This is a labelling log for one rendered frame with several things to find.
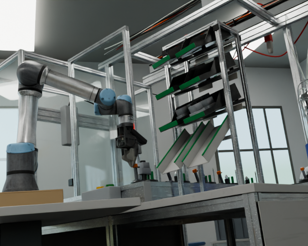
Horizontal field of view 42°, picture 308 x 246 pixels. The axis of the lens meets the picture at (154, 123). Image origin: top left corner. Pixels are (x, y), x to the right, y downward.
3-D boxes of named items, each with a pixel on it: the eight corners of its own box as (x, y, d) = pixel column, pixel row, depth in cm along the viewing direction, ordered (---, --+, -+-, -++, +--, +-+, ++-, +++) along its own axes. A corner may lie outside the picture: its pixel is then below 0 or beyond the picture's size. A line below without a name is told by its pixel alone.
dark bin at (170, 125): (178, 125, 181) (171, 110, 181) (160, 132, 191) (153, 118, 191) (215, 106, 199) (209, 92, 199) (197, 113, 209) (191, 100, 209)
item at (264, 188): (254, 191, 132) (253, 182, 133) (20, 229, 229) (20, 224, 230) (380, 193, 233) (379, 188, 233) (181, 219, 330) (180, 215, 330)
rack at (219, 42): (244, 192, 166) (217, 18, 187) (177, 203, 190) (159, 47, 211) (269, 192, 181) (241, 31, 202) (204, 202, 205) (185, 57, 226)
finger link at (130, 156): (124, 166, 196) (123, 148, 199) (133, 167, 200) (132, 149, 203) (129, 165, 194) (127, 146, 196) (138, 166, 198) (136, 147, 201)
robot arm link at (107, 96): (20, 49, 186) (120, 87, 190) (22, 59, 196) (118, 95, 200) (9, 70, 182) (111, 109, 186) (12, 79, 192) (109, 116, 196)
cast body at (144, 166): (142, 173, 200) (141, 159, 202) (136, 174, 203) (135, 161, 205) (154, 174, 206) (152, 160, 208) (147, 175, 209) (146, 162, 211)
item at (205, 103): (209, 112, 180) (203, 97, 180) (203, 114, 183) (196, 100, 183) (221, 106, 185) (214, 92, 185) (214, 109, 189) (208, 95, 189)
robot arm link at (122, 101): (114, 99, 211) (130, 98, 213) (116, 119, 208) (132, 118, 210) (116, 94, 204) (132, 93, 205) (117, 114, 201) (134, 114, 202)
